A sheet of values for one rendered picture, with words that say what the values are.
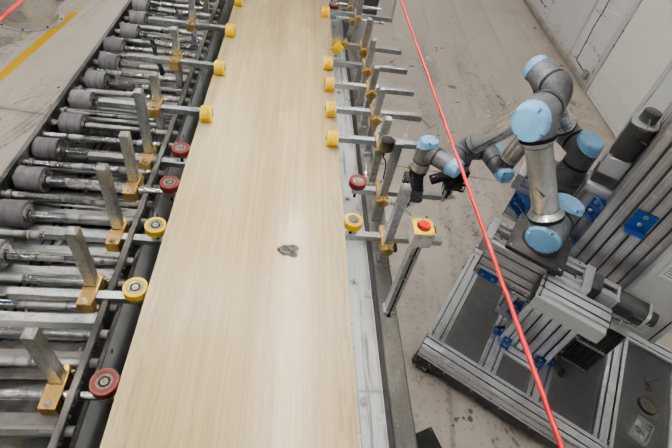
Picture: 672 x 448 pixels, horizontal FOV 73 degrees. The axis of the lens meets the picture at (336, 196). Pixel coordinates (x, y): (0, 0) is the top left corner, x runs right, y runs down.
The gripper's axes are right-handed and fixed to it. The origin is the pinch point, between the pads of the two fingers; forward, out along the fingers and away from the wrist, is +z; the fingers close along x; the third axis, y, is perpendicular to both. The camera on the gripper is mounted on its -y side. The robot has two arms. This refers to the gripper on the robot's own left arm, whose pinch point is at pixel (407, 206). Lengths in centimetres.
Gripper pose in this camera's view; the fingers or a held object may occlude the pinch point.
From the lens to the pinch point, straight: 198.3
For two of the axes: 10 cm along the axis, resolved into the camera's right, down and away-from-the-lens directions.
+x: -9.9, -0.8, -1.3
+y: -0.4, -7.0, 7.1
